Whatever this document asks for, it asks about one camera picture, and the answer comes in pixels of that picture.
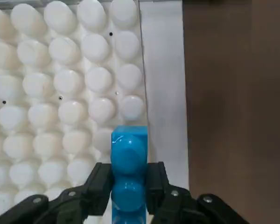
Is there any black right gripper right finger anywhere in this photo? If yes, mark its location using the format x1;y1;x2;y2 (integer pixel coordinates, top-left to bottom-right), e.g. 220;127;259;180
146;161;251;224

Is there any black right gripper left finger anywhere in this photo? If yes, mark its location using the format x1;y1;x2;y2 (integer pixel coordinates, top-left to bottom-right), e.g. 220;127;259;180
0;162;112;224

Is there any white studded baseplate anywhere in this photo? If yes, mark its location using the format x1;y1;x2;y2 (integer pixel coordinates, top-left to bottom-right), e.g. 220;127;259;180
0;0;189;224

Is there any blue three-stud block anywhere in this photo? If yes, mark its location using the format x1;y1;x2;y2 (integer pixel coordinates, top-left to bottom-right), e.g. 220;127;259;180
111;125;149;224

